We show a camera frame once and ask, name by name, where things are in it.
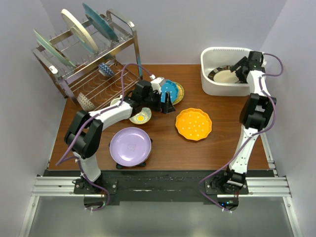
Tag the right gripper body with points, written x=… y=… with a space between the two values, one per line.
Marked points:
x=240 y=76

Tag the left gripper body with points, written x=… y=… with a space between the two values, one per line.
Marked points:
x=153 y=101

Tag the blue polka dot plate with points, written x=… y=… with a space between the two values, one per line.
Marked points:
x=170 y=87

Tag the black striped cream plate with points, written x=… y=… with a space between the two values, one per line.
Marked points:
x=223 y=75

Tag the orange polka dot plate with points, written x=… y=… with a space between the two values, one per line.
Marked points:
x=193 y=124

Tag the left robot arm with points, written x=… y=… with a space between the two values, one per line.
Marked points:
x=84 y=134

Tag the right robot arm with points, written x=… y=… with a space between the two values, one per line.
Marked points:
x=254 y=117

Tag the white plastic bin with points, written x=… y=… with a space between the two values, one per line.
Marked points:
x=214 y=57

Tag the yellow patterned plate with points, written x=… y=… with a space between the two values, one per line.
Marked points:
x=180 y=93

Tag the small daisy bowl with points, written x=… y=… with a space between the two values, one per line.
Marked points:
x=142 y=117

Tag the white cup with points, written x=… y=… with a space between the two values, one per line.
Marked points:
x=114 y=101

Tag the blue zigzag bowl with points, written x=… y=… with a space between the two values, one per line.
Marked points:
x=105 y=70

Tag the purple plate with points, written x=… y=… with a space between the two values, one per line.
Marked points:
x=130 y=147

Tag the grey patterned cup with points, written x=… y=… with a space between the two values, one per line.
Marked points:
x=85 y=103

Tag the metal dish rack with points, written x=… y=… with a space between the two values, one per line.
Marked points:
x=82 y=61

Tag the teal plate in rack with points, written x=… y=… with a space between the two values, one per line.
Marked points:
x=99 y=23

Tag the cream plate in rack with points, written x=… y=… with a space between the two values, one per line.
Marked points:
x=78 y=30

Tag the green plate in rack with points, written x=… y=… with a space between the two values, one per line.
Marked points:
x=53 y=50

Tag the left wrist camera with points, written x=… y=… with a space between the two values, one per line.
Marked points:
x=157 y=83

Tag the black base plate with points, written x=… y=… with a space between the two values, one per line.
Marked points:
x=152 y=186

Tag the aluminium rail frame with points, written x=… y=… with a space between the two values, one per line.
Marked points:
x=266 y=212

